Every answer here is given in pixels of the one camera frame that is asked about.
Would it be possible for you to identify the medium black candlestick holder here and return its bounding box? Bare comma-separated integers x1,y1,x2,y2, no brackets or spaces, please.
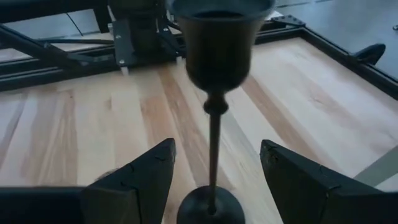
166,0,277,224

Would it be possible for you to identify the black table edge clamp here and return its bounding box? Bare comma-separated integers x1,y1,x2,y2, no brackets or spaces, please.
351,42,387,66

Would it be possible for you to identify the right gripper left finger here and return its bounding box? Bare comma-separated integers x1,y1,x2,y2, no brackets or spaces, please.
80,138,177,224

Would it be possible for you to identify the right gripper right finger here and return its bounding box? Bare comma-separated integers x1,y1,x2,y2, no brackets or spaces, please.
259,139,342,224

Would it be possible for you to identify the black aluminium table frame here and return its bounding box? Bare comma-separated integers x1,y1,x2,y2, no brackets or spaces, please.
0,0,398,101

